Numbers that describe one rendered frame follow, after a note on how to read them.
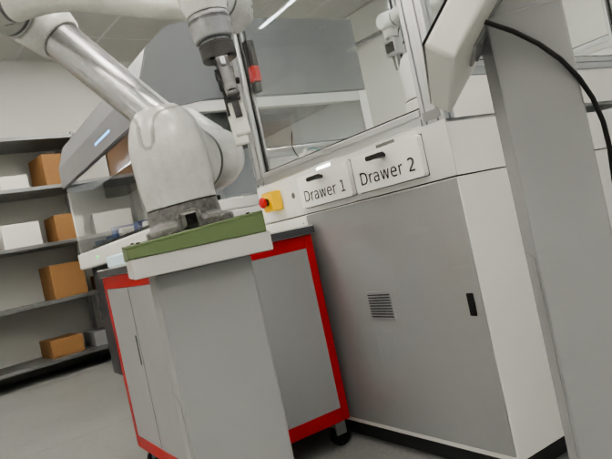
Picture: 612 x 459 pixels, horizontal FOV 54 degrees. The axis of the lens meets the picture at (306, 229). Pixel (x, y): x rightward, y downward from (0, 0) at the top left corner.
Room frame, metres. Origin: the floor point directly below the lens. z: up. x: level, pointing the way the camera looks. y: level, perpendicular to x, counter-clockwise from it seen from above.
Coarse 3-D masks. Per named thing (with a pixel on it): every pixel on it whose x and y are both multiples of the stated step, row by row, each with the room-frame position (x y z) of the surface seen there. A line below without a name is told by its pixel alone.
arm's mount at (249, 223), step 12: (240, 216) 1.20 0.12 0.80; (252, 216) 1.21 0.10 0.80; (204, 228) 1.17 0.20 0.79; (216, 228) 1.18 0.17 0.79; (228, 228) 1.19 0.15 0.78; (240, 228) 1.20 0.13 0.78; (252, 228) 1.21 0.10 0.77; (264, 228) 1.21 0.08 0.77; (156, 240) 1.14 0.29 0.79; (168, 240) 1.15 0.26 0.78; (180, 240) 1.16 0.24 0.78; (192, 240) 1.17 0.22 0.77; (204, 240) 1.17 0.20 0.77; (216, 240) 1.18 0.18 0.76; (132, 252) 1.13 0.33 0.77; (144, 252) 1.14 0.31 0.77; (156, 252) 1.14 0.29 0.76
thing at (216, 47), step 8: (216, 40) 1.23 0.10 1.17; (224, 40) 1.23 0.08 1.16; (232, 40) 1.26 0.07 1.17; (200, 48) 1.25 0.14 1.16; (208, 48) 1.23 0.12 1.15; (216, 48) 1.23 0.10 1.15; (224, 48) 1.23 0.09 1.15; (232, 48) 1.25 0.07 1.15; (208, 56) 1.24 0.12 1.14; (216, 56) 1.23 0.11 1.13; (232, 56) 1.26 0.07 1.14; (208, 64) 1.27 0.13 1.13; (216, 64) 1.26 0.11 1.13
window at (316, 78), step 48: (288, 0) 1.97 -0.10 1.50; (336, 0) 1.77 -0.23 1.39; (384, 0) 1.61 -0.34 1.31; (288, 48) 2.02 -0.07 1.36; (336, 48) 1.81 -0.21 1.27; (384, 48) 1.64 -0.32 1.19; (288, 96) 2.08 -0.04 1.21; (336, 96) 1.85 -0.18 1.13; (384, 96) 1.68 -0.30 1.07; (288, 144) 2.13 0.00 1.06
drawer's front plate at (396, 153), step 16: (400, 144) 1.61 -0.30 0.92; (416, 144) 1.56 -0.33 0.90; (352, 160) 1.79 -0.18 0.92; (384, 160) 1.67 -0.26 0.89; (400, 160) 1.62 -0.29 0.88; (416, 160) 1.57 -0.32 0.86; (368, 176) 1.74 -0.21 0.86; (384, 176) 1.68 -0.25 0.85; (400, 176) 1.63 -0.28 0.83; (416, 176) 1.58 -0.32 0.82
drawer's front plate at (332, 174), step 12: (324, 168) 1.92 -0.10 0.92; (336, 168) 1.86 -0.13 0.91; (348, 168) 1.82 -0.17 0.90; (300, 180) 2.05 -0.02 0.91; (312, 180) 1.98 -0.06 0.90; (324, 180) 1.93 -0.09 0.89; (336, 180) 1.87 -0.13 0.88; (348, 180) 1.82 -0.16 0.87; (300, 192) 2.06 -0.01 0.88; (324, 192) 1.94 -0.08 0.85; (336, 192) 1.89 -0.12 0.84; (348, 192) 1.84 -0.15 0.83; (312, 204) 2.01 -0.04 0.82
